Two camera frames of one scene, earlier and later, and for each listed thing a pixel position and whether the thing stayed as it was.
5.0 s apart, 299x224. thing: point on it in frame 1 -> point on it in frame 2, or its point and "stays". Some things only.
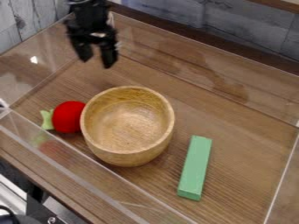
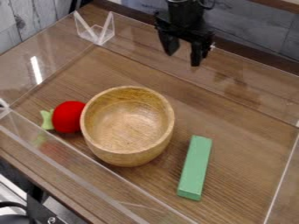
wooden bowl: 126,124 stays
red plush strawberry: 63,117 stays
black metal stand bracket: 38,213 stays
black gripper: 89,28 -> 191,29
